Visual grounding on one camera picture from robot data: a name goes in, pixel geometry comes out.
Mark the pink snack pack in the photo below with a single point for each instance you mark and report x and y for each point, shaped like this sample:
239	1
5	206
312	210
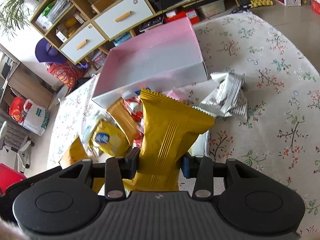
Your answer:
178	95

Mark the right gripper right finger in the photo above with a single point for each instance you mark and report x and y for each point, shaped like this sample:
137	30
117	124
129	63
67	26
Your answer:
201	168

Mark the red candy pack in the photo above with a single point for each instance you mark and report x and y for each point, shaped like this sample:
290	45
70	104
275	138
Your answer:
135	108
137	142

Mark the gold foil snack pack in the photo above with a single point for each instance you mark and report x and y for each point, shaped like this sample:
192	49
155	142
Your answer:
124	120

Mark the red gift bag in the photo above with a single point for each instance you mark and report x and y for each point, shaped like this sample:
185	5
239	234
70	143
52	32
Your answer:
67	74

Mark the yellow blue-logo cracker pack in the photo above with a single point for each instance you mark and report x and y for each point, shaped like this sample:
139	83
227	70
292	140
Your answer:
109	139

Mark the white shopping bag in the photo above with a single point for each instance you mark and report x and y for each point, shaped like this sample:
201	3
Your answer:
29	115

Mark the red candy pack lower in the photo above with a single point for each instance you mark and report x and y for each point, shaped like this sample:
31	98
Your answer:
137	142

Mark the floral tablecloth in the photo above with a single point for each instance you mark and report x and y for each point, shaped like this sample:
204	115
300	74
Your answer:
280	137

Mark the red box under cabinet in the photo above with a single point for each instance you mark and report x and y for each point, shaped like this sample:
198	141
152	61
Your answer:
178	14

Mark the red candy pack upper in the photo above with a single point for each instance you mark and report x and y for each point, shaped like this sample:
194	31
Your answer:
135	108

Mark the pink open cardboard box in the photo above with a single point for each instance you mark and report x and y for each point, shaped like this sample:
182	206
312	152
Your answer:
166	57

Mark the white nut pack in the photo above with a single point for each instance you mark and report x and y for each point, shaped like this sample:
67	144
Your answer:
200	148
228	98

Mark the wooden white drawer cabinet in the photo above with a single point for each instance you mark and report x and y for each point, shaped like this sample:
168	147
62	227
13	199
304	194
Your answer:
119	17

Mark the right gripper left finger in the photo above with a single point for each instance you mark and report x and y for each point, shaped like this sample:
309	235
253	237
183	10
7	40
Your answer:
118	168

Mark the plain yellow snack bag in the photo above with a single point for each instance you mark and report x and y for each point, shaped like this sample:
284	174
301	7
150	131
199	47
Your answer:
170	129

